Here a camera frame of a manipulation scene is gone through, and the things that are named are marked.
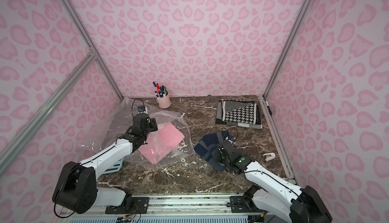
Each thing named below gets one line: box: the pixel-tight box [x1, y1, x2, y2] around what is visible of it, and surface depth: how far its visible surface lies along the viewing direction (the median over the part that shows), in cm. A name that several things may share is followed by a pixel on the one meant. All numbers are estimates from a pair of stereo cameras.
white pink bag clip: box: [262, 152, 277, 162], surface depth 89 cm
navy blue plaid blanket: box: [193, 130, 230, 172], surface depth 91 cm
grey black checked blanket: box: [215, 100, 263, 130], surface depth 103 cm
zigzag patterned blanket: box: [221, 99, 255, 108], surface depth 109 cm
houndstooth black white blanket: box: [221, 102, 257, 125], surface depth 103 cm
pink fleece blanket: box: [138, 122, 185, 165], surface depth 90 cm
